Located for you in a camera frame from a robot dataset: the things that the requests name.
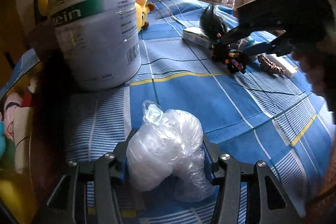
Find black-haired beaded doll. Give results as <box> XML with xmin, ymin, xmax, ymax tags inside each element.
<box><xmin>199</xmin><ymin>3</ymin><xmax>260</xmax><ymax>75</ymax></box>

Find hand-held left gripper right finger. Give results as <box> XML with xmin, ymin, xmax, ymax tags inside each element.
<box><xmin>202</xmin><ymin>135</ymin><xmax>306</xmax><ymax>224</ymax></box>

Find wooden wardrobe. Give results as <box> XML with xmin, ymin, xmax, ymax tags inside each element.
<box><xmin>0</xmin><ymin>0</ymin><xmax>36</xmax><ymax>88</ymax></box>

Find person's right hand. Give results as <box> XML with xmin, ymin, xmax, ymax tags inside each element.
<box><xmin>291</xmin><ymin>37</ymin><xmax>336</xmax><ymax>98</ymax></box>

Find small white green carton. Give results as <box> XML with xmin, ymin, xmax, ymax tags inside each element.
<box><xmin>182</xmin><ymin>27</ymin><xmax>214</xmax><ymax>48</ymax></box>

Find white sock with black band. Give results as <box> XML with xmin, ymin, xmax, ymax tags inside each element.
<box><xmin>14</xmin><ymin>108</ymin><xmax>35</xmax><ymax>174</ymax></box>

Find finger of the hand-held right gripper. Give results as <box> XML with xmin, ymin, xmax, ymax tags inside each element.
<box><xmin>213</xmin><ymin>0</ymin><xmax>290</xmax><ymax>47</ymax></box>
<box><xmin>244</xmin><ymin>40</ymin><xmax>294</xmax><ymax>57</ymax></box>

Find large white tin can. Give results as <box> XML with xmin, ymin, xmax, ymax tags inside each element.
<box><xmin>45</xmin><ymin>0</ymin><xmax>142</xmax><ymax>93</ymax></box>

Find yellow plush toy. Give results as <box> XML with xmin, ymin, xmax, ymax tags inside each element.
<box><xmin>38</xmin><ymin>0</ymin><xmax>155</xmax><ymax>33</ymax></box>

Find brown satin scrunchie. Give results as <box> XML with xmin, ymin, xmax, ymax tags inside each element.
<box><xmin>257</xmin><ymin>55</ymin><xmax>286</xmax><ymax>75</ymax></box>

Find gold tray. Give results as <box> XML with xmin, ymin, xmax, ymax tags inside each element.
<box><xmin>0</xmin><ymin>60</ymin><xmax>45</xmax><ymax>224</ymax></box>

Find dark brown box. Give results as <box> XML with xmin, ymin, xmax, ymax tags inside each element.
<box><xmin>28</xmin><ymin>0</ymin><xmax>63</xmax><ymax>56</ymax></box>

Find black wardrobe handle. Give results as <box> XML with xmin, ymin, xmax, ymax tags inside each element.
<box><xmin>4</xmin><ymin>51</ymin><xmax>15</xmax><ymax>67</ymax></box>

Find clear plastic bag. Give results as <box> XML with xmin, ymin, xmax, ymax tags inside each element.
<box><xmin>126</xmin><ymin>100</ymin><xmax>214</xmax><ymax>202</ymax></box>

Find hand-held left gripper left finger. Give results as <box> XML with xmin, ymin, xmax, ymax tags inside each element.
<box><xmin>47</xmin><ymin>128</ymin><xmax>138</xmax><ymax>224</ymax></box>

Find white rectangular bar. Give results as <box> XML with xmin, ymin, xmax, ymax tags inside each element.
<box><xmin>265</xmin><ymin>54</ymin><xmax>298</xmax><ymax>78</ymax></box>

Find pink plush toy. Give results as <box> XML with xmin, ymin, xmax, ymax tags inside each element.
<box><xmin>3</xmin><ymin>93</ymin><xmax>24</xmax><ymax>140</ymax></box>

